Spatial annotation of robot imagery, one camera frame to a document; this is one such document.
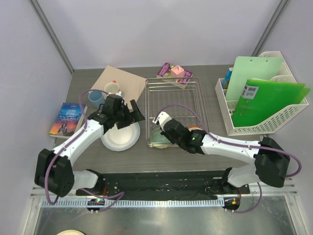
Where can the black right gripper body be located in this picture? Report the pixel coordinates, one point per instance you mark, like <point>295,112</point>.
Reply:
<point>180,143</point>

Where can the white plastic file organizer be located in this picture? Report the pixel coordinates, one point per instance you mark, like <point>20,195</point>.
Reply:
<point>274,122</point>

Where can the blue plastic cup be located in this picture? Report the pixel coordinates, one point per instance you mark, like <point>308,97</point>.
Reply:
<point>96,98</point>

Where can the purple paperback book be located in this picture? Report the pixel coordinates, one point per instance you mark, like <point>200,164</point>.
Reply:
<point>165,74</point>

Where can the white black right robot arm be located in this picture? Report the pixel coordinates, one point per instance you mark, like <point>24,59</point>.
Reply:
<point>265,160</point>

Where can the pink cube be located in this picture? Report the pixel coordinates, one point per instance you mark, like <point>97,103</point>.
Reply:
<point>177,71</point>

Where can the white slotted cable duct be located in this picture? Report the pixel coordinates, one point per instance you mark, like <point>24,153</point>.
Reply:
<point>88,203</point>

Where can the orange ceramic mug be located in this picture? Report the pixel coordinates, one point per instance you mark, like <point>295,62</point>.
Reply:
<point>112,87</point>

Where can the light green clipboard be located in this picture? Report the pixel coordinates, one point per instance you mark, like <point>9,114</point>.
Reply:
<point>245,68</point>

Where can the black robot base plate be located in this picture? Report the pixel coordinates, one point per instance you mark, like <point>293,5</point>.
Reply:
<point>164,186</point>

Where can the cream round plate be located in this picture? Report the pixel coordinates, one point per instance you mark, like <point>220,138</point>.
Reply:
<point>70,232</point>

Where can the blue white carton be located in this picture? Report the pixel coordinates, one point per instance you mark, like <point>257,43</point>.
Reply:
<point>226,80</point>

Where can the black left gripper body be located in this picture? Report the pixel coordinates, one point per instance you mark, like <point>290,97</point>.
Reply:
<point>123,114</point>

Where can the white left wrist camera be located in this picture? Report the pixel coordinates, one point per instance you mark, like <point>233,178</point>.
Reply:
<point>120,93</point>

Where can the bright green plastic folder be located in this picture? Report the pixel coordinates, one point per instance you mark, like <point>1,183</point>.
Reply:
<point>261,99</point>

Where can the green ceramic bowl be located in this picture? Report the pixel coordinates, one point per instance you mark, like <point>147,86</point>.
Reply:
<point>157,140</point>

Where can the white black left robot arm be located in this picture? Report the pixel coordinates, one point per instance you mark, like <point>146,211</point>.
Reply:
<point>54,170</point>

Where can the orange white ceramic bowl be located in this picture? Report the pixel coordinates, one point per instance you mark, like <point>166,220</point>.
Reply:
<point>194,128</point>

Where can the blue Jane Eyre book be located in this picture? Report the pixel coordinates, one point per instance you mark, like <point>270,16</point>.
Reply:
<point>68,121</point>

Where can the metal wire dish rack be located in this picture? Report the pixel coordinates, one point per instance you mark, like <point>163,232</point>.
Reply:
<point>184,105</point>

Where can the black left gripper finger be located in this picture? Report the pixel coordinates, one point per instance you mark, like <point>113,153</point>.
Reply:
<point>135,114</point>
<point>125,123</point>

